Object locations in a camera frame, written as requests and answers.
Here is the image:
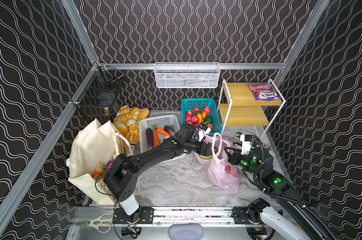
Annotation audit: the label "red tomato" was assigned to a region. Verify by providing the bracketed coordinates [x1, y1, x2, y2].
[225, 165, 232, 174]

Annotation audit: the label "pink plastic grocery bag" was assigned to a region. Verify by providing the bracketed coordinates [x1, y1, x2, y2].
[195, 133, 240, 193]

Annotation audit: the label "white plastic vegetable basket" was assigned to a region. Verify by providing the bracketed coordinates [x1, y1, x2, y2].
[138, 114, 181, 154]

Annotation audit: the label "purple grape candy bag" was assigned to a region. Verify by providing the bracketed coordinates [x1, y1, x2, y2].
[107, 159, 114, 168]

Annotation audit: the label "orange Fox's candy bag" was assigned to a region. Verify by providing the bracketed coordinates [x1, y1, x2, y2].
[91, 163, 106, 180]

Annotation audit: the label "cream canvas tote bag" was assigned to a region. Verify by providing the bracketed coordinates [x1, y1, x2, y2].
[66, 119, 135, 205]

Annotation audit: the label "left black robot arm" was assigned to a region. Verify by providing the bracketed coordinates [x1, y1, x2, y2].
[103, 124, 214, 216]

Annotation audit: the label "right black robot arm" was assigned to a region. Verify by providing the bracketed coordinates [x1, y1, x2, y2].
[225, 132, 337, 240]

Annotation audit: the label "yellow pepper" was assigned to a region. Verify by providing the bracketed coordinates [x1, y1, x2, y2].
[197, 113, 203, 124]

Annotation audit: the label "green round fruit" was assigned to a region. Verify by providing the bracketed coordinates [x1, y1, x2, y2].
[203, 115, 213, 124]

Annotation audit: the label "red apple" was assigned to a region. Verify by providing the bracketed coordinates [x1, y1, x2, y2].
[190, 116, 200, 124]

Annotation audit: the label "purple eggplant right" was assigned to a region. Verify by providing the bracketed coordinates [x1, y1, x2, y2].
[164, 126, 176, 136]

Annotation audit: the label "purple eggplant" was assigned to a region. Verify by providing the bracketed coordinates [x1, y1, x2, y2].
[164, 126, 176, 136]
[146, 128, 155, 150]

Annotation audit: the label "teal plastic fruit basket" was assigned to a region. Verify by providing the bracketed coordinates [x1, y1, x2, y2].
[181, 98, 222, 136]

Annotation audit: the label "orange carrot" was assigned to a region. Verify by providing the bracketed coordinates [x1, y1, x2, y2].
[152, 125, 171, 147]

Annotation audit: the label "white wooden two-tier shelf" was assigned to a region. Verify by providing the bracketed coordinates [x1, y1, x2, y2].
[217, 79, 286, 138]

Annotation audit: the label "purple eggplant left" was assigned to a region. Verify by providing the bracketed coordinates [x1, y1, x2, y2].
[146, 128, 155, 150]

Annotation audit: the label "purple Fox's candy bag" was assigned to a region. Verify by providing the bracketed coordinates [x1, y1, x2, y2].
[248, 83, 281, 102]

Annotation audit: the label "small white bun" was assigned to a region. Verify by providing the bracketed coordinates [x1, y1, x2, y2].
[125, 119, 137, 127]

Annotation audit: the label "bun back right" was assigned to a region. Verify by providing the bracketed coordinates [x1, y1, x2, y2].
[131, 107, 141, 116]

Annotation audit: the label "grey foam pad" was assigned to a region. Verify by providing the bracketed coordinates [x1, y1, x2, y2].
[169, 224, 204, 240]

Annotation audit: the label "striped long bread back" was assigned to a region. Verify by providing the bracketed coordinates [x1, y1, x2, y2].
[114, 113, 134, 123]

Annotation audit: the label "twisted bun back left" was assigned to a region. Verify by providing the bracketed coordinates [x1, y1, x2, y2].
[119, 105, 130, 115]

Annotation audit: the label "metal base rail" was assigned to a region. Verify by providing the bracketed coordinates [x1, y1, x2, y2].
[113, 207, 276, 227]

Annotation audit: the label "white wire wall basket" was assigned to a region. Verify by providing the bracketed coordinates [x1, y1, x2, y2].
[154, 62, 221, 89]

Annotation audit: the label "black wire wall basket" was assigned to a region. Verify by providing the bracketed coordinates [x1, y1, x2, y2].
[74, 64, 126, 124]

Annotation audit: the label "cream handled scissors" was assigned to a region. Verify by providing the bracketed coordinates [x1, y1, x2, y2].
[86, 213, 113, 234]

